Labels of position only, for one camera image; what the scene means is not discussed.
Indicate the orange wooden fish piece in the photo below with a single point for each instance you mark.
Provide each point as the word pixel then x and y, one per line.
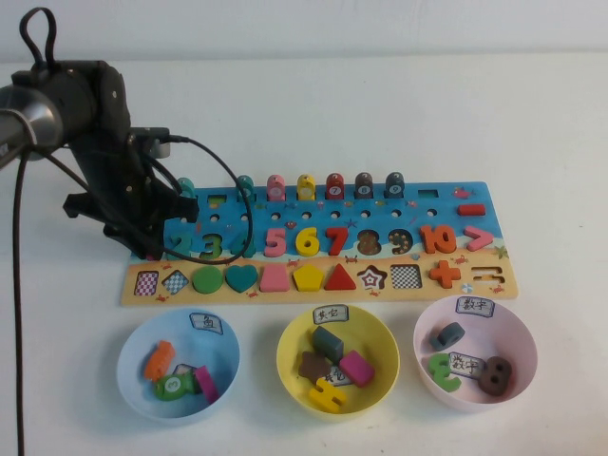
pixel 159 361

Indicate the light blue plastic bowl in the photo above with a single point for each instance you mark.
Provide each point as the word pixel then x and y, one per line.
pixel 133 351

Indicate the pale pink plastic bowl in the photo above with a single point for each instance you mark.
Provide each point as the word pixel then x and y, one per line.
pixel 518 342

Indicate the magenta wooden fish piece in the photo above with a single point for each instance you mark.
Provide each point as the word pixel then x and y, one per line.
pixel 207 385

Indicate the dark grey wooden number 9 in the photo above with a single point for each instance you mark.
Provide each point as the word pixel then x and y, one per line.
pixel 436 341

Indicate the yellow wooden number 6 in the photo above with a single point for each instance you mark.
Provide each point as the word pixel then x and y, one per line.
pixel 300 244

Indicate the red wooden number 7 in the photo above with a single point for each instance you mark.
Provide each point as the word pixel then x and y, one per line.
pixel 338 242

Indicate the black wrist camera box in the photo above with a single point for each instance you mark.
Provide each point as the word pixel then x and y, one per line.
pixel 147 135

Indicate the yellow equals sign piece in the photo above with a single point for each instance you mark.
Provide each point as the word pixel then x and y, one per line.
pixel 328 396

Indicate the teal fish piece numbered 2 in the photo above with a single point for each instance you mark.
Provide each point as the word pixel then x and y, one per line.
pixel 186 186

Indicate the colourful wooden puzzle board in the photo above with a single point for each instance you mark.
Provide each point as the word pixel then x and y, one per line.
pixel 332 297

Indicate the yellow wooden pentagon piece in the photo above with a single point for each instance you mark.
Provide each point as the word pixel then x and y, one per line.
pixel 308 279

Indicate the dark grey wooden block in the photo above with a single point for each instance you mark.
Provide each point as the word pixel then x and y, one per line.
pixel 328 343

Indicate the red wooden triangle piece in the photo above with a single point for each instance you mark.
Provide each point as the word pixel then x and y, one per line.
pixel 340 280

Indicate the white label marked 数字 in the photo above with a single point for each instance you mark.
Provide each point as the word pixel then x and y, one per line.
pixel 474 305
pixel 465 365

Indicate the grey fish piece numbered 9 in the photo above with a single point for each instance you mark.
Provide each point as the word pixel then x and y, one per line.
pixel 394 185

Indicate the teal wooden number 4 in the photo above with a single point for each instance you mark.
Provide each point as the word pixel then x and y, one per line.
pixel 237 247

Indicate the teal wooden heart piece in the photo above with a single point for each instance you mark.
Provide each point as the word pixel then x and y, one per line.
pixel 241 278

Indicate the green wooden number 3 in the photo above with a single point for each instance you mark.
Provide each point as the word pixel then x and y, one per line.
pixel 434 368

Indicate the orange plus sign piece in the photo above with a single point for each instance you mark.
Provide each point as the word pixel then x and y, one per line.
pixel 445 274

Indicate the red fish piece numbered 7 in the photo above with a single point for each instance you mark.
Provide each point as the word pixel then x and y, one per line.
pixel 335 186

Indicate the green fish piece numbered 3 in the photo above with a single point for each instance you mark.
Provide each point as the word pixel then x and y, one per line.
pixel 171 385

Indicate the brown fish piece numbered 8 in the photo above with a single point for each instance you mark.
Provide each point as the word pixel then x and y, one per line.
pixel 365 186

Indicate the orange wooden number 10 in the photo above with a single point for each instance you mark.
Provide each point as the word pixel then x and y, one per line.
pixel 426 240

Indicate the pink greater-than sign piece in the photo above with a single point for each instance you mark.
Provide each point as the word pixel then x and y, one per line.
pixel 487 237

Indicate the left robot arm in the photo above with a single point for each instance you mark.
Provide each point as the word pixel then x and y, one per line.
pixel 47 109

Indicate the magenta wooden rectangle block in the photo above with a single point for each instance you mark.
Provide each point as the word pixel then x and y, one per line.
pixel 356 368

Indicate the white label marked 其它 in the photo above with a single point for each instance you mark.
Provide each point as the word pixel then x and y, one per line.
pixel 331 315
pixel 339 377

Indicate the teal fish piece numbered 4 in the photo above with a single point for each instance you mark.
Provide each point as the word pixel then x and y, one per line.
pixel 246 185

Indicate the yellow plastic bowl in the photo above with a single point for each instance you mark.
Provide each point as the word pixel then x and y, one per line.
pixel 290 351

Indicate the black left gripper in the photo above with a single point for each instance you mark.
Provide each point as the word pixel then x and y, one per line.
pixel 123 199

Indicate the red minus sign piece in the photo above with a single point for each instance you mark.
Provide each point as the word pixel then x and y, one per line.
pixel 470 209

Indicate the pink fish piece numbered 5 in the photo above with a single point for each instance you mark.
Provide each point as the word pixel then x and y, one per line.
pixel 275 187

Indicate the green wooden circle piece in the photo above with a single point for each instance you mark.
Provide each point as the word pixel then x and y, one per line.
pixel 207 280

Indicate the yellow fish piece numbered 6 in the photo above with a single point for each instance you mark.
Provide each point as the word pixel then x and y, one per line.
pixel 306 187

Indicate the brown wooden number 8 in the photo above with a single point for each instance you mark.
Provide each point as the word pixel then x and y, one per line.
pixel 482 380

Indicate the pink wooden trapezoid piece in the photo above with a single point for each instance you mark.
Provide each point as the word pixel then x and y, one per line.
pixel 275 280

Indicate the pink wooden number 5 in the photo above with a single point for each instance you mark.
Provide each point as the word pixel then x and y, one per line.
pixel 278 248

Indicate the brown wooden star piece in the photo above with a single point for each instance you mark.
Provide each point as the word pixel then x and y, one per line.
pixel 313 366

